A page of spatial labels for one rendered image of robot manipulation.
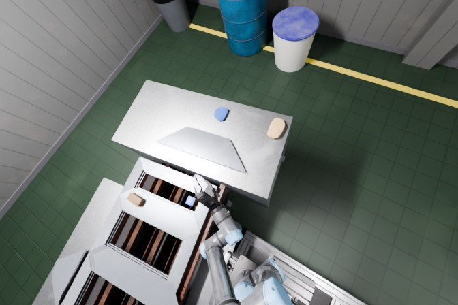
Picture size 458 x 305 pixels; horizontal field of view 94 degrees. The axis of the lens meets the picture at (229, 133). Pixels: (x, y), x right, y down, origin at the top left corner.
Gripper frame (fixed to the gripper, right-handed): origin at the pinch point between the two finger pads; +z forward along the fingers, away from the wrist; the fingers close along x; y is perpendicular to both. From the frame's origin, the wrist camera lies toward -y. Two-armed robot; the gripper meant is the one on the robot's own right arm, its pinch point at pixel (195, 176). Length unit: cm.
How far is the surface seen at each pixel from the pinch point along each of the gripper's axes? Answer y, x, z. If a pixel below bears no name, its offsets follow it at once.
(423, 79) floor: 180, 242, -17
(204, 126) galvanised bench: 43, 13, 43
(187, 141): 38, -3, 40
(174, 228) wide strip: 53, -50, -2
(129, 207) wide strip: 49, -73, 32
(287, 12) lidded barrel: 106, 162, 127
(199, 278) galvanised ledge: 70, -59, -38
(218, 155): 39.9, 9.3, 16.5
